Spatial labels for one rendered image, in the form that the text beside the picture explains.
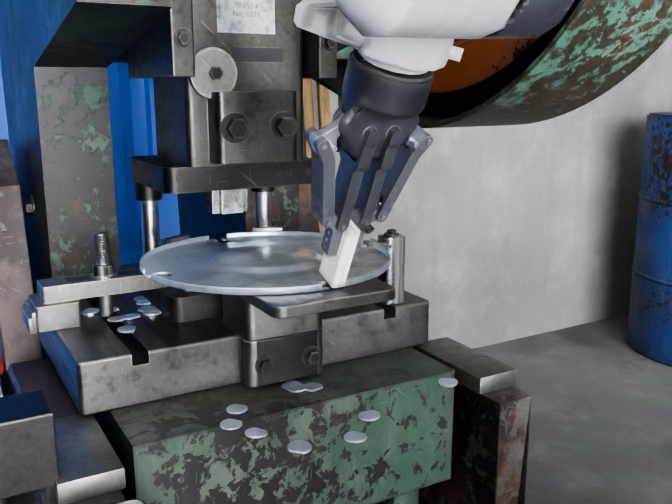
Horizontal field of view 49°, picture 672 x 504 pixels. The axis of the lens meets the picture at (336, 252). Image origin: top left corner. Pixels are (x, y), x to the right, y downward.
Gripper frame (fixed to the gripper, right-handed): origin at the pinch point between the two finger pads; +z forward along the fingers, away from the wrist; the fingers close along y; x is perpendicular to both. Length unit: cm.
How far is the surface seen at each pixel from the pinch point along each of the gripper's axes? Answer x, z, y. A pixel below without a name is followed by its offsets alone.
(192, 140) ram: 21.6, -1.1, -7.8
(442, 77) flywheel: 29.0, -5.9, 32.3
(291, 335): 3.6, 14.4, -0.5
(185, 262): 15.2, 11.2, -9.4
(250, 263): 9.4, 7.9, -4.3
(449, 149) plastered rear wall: 123, 63, 131
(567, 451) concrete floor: 23, 100, 114
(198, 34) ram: 26.4, -11.7, -6.7
